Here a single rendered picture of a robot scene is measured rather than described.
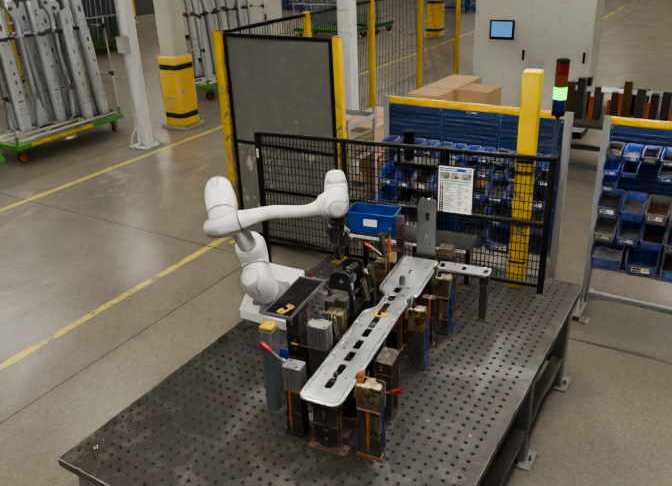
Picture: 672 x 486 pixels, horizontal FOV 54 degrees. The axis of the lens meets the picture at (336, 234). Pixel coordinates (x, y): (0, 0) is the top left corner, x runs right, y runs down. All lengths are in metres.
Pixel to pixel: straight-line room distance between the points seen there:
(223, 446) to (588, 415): 2.31
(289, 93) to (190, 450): 3.33
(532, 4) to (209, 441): 7.75
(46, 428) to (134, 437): 1.47
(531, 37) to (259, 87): 4.90
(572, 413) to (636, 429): 0.36
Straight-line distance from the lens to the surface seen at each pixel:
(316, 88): 5.42
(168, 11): 10.58
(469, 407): 3.21
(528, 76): 3.77
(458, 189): 3.99
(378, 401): 2.73
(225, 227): 3.12
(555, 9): 9.58
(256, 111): 5.85
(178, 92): 10.70
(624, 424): 4.42
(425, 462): 2.93
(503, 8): 9.77
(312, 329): 3.01
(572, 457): 4.12
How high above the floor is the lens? 2.71
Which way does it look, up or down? 24 degrees down
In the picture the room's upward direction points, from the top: 2 degrees counter-clockwise
